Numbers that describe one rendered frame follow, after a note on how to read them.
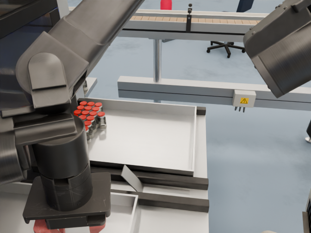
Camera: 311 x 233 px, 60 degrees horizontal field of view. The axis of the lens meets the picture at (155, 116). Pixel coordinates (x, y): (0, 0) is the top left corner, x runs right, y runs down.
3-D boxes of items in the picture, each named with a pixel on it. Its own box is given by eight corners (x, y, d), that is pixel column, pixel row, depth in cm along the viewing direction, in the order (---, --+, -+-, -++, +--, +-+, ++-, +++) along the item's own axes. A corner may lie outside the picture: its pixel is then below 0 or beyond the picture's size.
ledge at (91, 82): (46, 97, 93) (46, 92, 92) (62, 80, 104) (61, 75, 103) (85, 100, 92) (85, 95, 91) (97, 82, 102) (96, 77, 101)
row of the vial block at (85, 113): (65, 155, 67) (62, 140, 64) (90, 113, 81) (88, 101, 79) (74, 156, 67) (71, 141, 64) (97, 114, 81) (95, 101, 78)
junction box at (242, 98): (232, 106, 162) (235, 93, 157) (232, 102, 167) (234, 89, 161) (253, 107, 161) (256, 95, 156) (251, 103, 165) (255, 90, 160)
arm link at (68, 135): (89, 130, 27) (78, 101, 31) (13, 145, 25) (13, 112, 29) (94, 178, 31) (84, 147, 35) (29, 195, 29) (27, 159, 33)
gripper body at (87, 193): (37, 185, 38) (25, 144, 33) (111, 180, 39) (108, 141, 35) (24, 227, 32) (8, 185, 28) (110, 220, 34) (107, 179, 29)
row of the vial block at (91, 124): (74, 156, 67) (71, 141, 64) (97, 114, 81) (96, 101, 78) (83, 156, 66) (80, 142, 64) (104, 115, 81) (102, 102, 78)
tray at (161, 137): (48, 166, 64) (45, 155, 62) (86, 107, 85) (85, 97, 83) (192, 182, 60) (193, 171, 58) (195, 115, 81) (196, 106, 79)
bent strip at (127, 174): (122, 194, 57) (120, 174, 54) (126, 183, 60) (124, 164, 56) (189, 202, 56) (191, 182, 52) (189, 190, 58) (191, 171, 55)
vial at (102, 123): (97, 129, 75) (96, 115, 73) (100, 124, 77) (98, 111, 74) (105, 129, 75) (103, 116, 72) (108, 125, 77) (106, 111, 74)
